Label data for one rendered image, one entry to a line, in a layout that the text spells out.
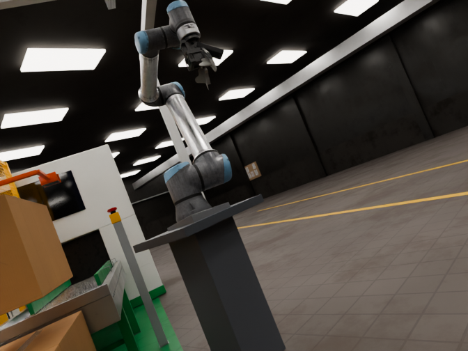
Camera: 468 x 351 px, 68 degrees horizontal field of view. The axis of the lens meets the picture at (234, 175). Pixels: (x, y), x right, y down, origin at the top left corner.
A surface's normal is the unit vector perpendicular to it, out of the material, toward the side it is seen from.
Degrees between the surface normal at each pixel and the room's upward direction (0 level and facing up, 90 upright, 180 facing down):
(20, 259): 90
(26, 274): 90
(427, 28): 90
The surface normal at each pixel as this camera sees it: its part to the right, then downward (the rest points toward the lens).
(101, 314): 0.29, -0.17
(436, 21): -0.69, 0.24
